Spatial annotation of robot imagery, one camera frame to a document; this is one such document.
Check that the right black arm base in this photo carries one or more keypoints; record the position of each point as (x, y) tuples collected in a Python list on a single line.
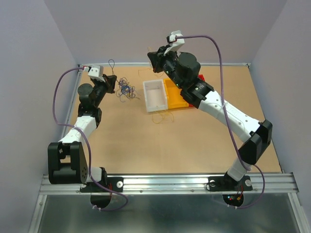
[(224, 183)]

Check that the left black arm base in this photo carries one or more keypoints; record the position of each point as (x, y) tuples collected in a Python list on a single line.
[(112, 183)]

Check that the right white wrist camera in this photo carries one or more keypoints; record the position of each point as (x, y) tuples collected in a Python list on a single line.
[(174, 42)]

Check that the aluminium front rail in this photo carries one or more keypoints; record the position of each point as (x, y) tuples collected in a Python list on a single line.
[(180, 184)]

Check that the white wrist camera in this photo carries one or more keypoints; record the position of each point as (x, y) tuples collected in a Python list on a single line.
[(96, 73), (174, 42)]

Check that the aluminium left rail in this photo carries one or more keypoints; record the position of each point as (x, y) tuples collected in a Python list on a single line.
[(68, 102)]

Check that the metal front plate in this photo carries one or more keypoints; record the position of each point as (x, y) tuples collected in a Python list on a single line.
[(167, 214)]

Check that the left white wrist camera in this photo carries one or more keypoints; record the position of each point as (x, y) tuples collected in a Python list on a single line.
[(96, 73)]

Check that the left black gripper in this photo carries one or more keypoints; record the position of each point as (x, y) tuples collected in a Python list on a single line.
[(111, 81)]

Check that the red plastic bin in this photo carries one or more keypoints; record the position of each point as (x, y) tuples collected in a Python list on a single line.
[(201, 77)]

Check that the yellow plastic bin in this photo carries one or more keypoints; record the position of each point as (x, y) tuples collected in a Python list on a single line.
[(174, 99)]

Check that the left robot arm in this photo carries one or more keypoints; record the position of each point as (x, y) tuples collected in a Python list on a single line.
[(66, 158)]

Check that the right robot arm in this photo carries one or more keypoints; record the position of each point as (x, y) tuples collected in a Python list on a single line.
[(255, 135)]

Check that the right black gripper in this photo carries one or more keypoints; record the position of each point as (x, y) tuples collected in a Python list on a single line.
[(158, 58)]

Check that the white plastic bin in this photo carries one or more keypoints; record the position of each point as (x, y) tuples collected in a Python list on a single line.
[(155, 96)]

